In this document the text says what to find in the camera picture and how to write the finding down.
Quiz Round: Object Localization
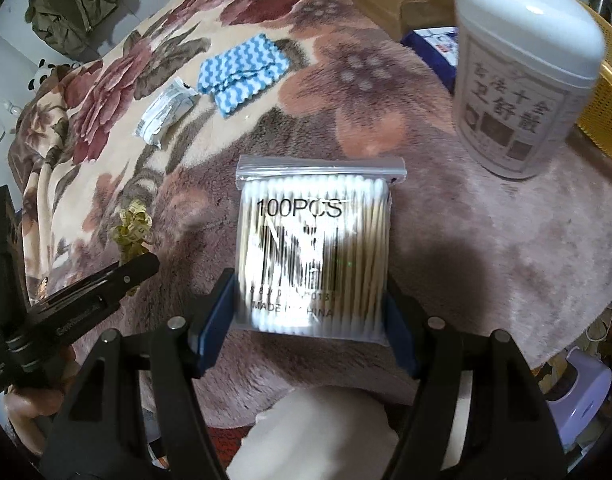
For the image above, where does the yellow plastic basket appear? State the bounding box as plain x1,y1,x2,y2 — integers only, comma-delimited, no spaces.
568,0,612,166

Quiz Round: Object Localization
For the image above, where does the white printed canister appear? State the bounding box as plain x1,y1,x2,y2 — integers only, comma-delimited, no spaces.
451,0,607,180

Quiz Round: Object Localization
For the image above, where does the white plastic packet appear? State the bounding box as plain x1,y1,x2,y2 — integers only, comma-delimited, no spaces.
132,77,199,148

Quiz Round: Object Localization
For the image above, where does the cotton swab bag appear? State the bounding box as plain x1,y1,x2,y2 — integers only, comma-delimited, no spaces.
235,155,407,348

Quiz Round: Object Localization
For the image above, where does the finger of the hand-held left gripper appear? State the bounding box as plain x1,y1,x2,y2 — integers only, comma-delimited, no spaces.
91,252,161,307

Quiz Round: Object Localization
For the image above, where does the cardboard box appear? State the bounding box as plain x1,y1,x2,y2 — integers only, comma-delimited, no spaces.
342,0,459,43

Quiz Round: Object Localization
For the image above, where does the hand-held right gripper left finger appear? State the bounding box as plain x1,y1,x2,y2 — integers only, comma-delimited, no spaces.
38,267,237,480

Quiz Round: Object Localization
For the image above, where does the blue and white box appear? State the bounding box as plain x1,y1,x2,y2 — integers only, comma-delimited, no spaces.
400,26,461,95

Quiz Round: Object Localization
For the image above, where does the floral fleece blanket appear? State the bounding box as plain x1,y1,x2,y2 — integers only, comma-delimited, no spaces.
6,0,612,431

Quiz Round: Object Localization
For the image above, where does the blue white wavy cloth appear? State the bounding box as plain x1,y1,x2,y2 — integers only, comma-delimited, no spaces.
196,33,291,119

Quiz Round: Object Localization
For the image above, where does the olive green jacket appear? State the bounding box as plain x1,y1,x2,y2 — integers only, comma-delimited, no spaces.
27,0,129,58

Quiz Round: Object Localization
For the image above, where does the panda plush toy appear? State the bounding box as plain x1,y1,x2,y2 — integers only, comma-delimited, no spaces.
28,59,82,92

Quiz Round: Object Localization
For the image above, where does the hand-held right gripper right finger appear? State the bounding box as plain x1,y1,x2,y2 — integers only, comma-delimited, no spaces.
383,280,572,480

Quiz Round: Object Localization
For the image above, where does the yellow measuring tape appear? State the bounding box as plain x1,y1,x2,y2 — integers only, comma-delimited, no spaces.
112,199,154,297

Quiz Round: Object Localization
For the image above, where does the person's left hand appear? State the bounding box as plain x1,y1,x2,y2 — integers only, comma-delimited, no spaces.
3,345,78,456

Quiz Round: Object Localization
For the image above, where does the lavender white appliance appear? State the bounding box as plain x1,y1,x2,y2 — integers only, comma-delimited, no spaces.
543,350,612,453

